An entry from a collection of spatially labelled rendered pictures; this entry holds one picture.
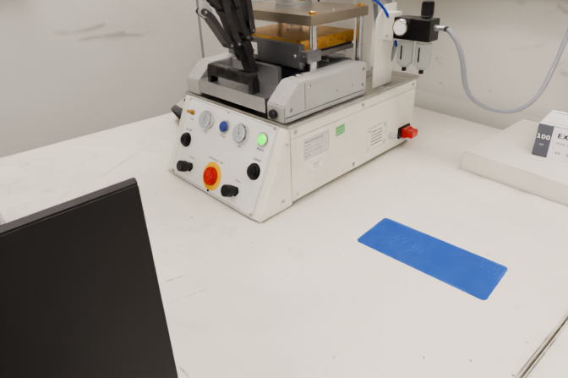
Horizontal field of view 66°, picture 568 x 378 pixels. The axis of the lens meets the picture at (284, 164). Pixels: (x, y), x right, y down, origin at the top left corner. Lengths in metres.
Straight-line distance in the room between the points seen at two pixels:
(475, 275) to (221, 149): 0.54
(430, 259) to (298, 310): 0.25
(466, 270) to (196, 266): 0.44
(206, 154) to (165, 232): 0.21
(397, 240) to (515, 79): 0.68
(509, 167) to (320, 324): 0.57
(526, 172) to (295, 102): 0.50
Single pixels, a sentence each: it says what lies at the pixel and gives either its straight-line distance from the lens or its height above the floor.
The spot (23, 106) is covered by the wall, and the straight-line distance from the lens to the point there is 2.25.
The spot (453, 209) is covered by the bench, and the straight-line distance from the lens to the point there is 0.94.
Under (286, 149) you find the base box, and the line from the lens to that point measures 0.83.
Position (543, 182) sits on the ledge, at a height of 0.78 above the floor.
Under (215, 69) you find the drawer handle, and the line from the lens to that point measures 0.95.
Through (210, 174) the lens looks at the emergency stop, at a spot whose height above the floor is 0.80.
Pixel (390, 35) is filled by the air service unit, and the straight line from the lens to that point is 1.02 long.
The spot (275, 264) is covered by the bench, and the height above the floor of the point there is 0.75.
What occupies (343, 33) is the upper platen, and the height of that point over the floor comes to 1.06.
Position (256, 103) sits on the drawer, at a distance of 0.86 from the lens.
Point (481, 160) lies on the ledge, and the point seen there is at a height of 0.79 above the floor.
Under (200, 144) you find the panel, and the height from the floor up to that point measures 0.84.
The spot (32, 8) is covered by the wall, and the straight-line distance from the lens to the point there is 2.20.
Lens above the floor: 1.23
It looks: 26 degrees down
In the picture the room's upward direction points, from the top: 2 degrees counter-clockwise
